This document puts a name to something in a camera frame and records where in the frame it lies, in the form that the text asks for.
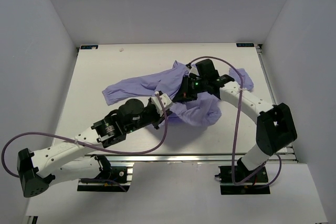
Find lavender purple jacket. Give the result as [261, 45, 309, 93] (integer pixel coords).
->
[101, 60, 255, 127]

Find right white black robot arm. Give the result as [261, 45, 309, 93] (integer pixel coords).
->
[173, 59, 298, 182]

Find right blue table label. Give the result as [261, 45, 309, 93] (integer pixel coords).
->
[236, 42, 255, 47]

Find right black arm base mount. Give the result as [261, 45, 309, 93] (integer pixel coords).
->
[215, 165, 271, 196]

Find left blue table label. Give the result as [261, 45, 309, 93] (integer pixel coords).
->
[80, 45, 98, 50]

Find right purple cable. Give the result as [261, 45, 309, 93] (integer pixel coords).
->
[185, 56, 283, 189]

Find purple cable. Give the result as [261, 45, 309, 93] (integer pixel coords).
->
[185, 56, 283, 189]
[1, 91, 170, 179]

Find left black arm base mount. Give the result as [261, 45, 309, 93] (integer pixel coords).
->
[77, 155, 132, 193]

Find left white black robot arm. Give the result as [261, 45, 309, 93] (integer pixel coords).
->
[17, 92, 173, 198]

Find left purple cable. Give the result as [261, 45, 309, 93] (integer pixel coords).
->
[1, 91, 170, 179]

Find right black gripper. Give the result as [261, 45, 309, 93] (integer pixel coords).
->
[173, 74, 208, 102]

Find blue table label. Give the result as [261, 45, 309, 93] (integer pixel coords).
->
[236, 42, 255, 47]
[80, 45, 98, 50]

